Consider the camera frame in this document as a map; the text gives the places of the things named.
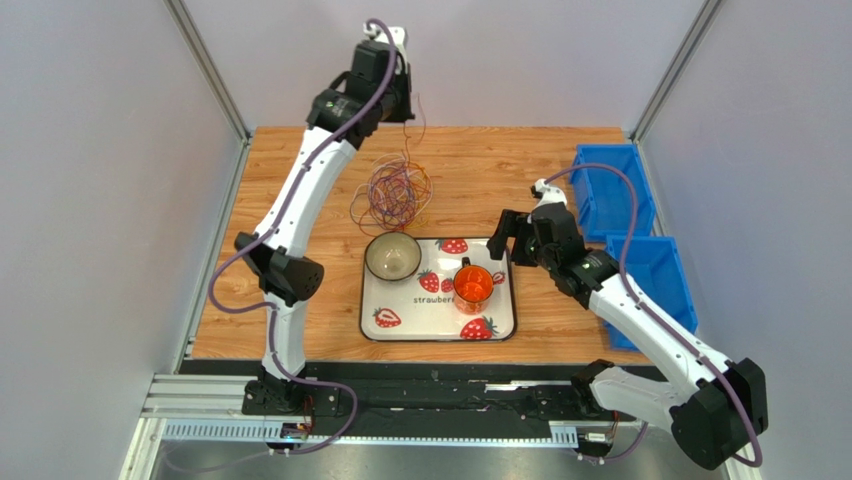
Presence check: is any red cable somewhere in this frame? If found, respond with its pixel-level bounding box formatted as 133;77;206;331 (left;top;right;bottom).
399;93;429;168

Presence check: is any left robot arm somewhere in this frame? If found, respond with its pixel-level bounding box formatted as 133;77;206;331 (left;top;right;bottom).
235;35;414;402

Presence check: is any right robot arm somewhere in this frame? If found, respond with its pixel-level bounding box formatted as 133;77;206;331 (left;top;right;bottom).
487;203;769;470

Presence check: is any far blue plastic bin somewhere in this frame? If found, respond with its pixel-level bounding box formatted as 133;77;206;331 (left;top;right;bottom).
569;144;656;243

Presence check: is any blue plastic bin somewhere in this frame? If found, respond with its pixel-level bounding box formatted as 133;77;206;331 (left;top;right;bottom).
626;236;698;334
569;144;656;243

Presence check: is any orange transparent mug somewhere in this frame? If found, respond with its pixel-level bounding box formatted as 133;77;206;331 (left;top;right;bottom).
452;257;495;315

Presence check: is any near blue plastic bin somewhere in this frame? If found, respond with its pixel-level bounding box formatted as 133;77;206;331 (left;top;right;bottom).
626;236;698;334

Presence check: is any white strawberry tray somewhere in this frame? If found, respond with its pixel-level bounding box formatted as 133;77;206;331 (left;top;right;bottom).
360;237;517;342

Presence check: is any beige ceramic bowl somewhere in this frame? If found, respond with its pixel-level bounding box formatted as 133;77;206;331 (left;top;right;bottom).
364;232;422;282

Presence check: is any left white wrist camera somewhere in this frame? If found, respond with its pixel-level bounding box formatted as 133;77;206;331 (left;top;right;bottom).
363;22;410;75

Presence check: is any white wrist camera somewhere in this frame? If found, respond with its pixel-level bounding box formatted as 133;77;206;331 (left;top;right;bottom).
530;179;567;211
363;22;410;75

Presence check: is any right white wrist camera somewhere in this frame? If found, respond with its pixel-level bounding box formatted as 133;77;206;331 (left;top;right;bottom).
530;179;567;211

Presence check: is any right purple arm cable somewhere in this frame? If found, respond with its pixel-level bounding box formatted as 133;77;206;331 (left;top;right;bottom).
545;162;764;467

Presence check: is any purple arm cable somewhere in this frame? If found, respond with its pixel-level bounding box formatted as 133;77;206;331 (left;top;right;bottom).
207;18;401;457
545;162;764;467

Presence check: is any tangled cable bundle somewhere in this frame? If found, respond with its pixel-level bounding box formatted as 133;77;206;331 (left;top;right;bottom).
349;152;435;238

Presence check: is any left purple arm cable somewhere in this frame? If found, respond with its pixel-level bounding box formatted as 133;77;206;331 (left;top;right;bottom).
207;18;401;457

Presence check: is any aluminium frame rail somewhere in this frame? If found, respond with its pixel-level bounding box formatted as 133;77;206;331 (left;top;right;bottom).
119;372;760;480

